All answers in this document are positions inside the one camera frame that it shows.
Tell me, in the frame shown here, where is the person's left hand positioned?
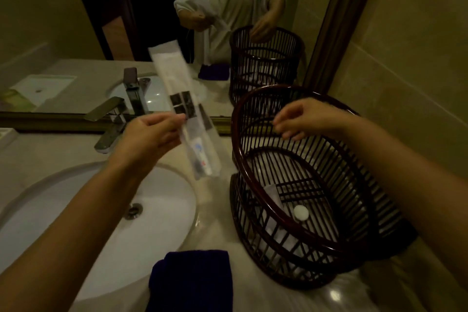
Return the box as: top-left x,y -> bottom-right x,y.
109,112 -> 187,180

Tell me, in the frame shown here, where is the person's right hand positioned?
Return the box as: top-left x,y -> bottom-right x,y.
272,97 -> 354,140

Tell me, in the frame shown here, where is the clear toothbrush kit packet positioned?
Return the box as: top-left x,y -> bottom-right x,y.
148,40 -> 222,181

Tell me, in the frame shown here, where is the person's left forearm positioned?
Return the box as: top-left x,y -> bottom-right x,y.
0,160 -> 141,312

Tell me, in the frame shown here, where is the person's right forearm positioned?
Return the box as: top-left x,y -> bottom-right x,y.
342,112 -> 468,281

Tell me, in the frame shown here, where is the dark wooden slatted basket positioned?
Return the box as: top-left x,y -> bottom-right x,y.
229,84 -> 418,291

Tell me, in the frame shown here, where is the chrome faucet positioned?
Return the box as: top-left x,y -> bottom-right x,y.
83,96 -> 128,155

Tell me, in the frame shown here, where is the white packet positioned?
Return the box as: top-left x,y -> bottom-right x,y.
252,183 -> 293,214
261,213 -> 313,273

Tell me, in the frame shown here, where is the white sink basin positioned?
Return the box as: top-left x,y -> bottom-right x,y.
0,161 -> 200,304

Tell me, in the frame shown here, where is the metal sink drain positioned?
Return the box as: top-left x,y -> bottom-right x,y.
123,202 -> 144,220

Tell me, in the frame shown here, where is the dark blue towel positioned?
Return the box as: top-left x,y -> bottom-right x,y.
146,250 -> 234,312

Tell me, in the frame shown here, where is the brown mirror frame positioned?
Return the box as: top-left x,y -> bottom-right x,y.
0,0 -> 387,136

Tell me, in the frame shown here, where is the wall mirror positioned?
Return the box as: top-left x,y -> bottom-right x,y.
0,0 -> 346,118

